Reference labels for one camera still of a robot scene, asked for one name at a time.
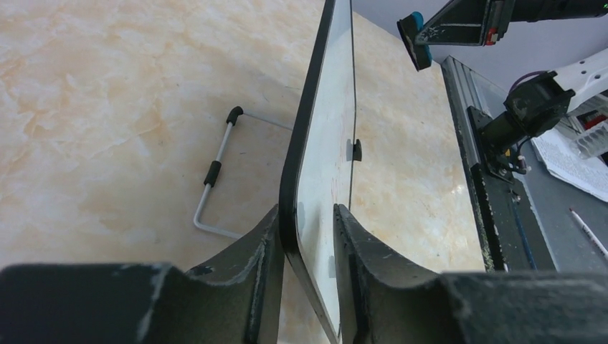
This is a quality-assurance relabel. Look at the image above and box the small black-framed whiteboard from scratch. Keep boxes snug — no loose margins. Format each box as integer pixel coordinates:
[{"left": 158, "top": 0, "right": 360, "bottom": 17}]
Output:
[{"left": 278, "top": 1, "right": 357, "bottom": 343}]

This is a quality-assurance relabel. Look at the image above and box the printed paper sheet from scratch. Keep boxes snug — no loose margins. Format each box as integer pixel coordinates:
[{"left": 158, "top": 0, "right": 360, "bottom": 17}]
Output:
[{"left": 531, "top": 129, "right": 607, "bottom": 202}]

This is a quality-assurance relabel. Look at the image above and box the red-capped white marker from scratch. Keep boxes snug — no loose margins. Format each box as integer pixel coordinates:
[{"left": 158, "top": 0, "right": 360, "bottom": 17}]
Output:
[{"left": 569, "top": 208, "right": 607, "bottom": 261}]

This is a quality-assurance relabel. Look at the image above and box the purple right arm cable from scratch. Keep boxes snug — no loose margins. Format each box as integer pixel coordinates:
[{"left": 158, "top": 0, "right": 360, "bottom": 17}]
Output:
[{"left": 509, "top": 70, "right": 549, "bottom": 93}]

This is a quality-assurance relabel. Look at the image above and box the white wire whiteboard stand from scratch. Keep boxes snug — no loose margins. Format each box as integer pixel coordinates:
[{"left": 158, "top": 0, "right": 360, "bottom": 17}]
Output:
[{"left": 192, "top": 106, "right": 293, "bottom": 239}]

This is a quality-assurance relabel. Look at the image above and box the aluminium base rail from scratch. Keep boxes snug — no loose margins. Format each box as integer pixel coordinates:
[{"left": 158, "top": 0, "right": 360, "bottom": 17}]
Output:
[{"left": 440, "top": 57, "right": 556, "bottom": 272}]

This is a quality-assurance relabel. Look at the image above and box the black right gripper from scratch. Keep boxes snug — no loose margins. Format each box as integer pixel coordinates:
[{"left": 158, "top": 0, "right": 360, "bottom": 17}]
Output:
[{"left": 414, "top": 0, "right": 607, "bottom": 46}]

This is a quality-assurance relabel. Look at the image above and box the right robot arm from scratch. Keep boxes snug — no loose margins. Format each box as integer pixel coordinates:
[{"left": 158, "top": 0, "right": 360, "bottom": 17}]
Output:
[{"left": 397, "top": 1, "right": 607, "bottom": 176}]

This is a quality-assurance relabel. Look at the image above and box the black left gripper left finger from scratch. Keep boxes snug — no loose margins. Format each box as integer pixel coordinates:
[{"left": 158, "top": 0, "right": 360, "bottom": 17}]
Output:
[{"left": 1, "top": 208, "right": 284, "bottom": 343}]

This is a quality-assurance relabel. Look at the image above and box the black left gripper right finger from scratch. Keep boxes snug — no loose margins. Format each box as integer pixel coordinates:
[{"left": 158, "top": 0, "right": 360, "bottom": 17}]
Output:
[{"left": 333, "top": 204, "right": 607, "bottom": 343}]

